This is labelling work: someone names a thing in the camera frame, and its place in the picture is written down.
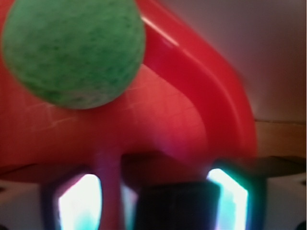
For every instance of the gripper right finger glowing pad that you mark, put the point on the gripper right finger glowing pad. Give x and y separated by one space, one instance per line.
241 204

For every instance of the orange plastic tray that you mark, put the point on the orange plastic tray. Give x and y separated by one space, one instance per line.
186 102

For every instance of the green textured ball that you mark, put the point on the green textured ball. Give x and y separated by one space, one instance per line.
77 54

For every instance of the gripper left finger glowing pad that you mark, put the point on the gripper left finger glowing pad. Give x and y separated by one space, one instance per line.
72 199

